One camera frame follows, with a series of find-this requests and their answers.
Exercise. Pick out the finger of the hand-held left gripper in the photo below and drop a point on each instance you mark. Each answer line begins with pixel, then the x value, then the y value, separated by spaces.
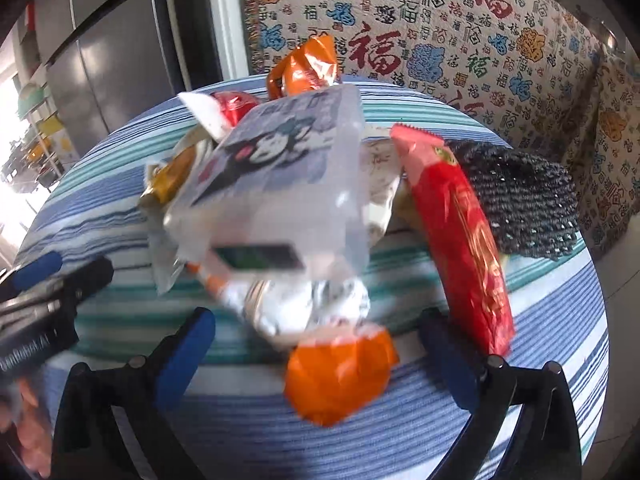
pixel 35 268
pixel 90 274

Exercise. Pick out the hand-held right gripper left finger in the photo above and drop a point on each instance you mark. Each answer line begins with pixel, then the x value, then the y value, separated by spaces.
pixel 184 355

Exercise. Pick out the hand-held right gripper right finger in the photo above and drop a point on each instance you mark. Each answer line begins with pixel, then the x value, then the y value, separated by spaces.
pixel 451 360

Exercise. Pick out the small orange snack packet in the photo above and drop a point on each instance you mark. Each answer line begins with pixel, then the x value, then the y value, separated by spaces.
pixel 340 375

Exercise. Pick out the long red snack packet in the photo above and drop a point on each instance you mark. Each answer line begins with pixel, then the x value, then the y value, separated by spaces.
pixel 462 245

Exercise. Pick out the orange and white snack wrapper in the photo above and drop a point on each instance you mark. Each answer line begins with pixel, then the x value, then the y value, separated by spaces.
pixel 300 310

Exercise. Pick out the clear cartoon print plastic bag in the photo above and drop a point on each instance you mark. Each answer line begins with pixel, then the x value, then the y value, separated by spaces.
pixel 280 180

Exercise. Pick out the person's left hand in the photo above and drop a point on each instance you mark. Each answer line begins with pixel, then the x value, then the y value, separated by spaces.
pixel 27 425

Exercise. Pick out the blue striped tablecloth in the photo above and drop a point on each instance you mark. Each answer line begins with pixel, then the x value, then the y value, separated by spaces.
pixel 125 240

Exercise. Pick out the yellow snack wrapper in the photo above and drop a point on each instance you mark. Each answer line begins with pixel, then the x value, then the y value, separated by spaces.
pixel 170 176

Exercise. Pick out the storage shelf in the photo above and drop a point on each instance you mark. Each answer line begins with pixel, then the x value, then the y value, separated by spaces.
pixel 37 125

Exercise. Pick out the black mesh cloth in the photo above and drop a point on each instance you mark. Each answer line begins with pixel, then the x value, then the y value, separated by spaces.
pixel 520 200

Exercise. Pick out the red and white wrapper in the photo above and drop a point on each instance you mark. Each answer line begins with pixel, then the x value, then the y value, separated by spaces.
pixel 235 109

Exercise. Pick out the grey refrigerator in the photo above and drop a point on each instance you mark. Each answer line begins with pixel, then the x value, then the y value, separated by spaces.
pixel 110 55

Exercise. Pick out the printed cushion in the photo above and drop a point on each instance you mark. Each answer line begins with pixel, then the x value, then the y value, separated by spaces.
pixel 612 160

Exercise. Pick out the large orange snack bag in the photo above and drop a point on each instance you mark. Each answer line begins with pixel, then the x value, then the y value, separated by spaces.
pixel 305 65

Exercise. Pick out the printed blanket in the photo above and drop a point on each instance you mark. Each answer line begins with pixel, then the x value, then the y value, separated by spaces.
pixel 425 20

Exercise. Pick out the steel pot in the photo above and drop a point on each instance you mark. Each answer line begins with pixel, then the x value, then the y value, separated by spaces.
pixel 597 25

